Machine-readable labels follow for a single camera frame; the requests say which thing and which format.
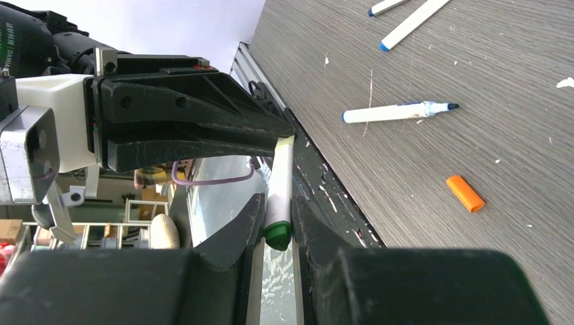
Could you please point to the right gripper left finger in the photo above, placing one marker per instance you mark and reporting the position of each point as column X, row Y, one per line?
column 217, row 282

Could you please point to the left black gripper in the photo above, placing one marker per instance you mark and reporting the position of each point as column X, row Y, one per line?
column 145, row 110

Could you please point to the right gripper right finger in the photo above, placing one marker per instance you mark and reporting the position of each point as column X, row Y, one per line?
column 338, row 283

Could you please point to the white marker green tip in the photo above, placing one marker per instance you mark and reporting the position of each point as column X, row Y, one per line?
column 277, row 226

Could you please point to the yellow pen cap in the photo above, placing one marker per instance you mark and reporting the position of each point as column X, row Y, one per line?
column 283, row 142

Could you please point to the orange pen cap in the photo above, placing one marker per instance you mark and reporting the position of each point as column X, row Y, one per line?
column 465, row 193

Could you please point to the white marker blue end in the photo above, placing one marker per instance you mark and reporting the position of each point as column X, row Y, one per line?
column 396, row 112

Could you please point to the white marker blue tip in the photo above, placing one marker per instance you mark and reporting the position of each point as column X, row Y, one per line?
column 411, row 23

